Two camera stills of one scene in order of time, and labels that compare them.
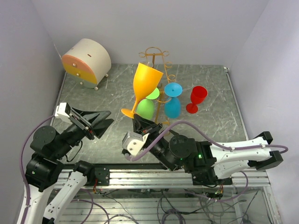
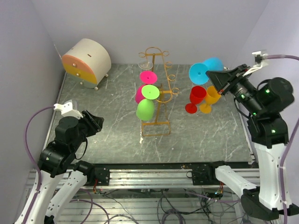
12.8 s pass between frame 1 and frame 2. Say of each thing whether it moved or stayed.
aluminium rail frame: stayed
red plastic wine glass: stayed
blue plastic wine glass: moved
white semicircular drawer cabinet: stayed
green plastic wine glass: stayed
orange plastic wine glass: moved
